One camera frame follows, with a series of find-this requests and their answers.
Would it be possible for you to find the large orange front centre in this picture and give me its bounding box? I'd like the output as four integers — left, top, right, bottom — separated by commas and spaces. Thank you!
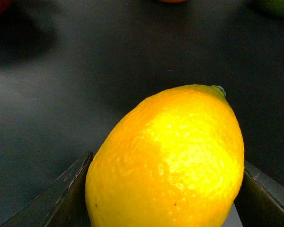
158, 0, 187, 4

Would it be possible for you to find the yellow lemon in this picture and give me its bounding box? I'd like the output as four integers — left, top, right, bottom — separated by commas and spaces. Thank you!
85, 85, 244, 227

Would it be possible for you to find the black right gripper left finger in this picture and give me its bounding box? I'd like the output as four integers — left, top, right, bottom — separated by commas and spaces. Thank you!
1, 152, 93, 227

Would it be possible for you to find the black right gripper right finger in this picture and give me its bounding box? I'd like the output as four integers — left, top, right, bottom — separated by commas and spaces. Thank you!
235, 161, 284, 227

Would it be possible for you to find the green lime front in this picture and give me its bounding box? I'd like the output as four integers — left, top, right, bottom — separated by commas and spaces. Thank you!
250, 0, 284, 17

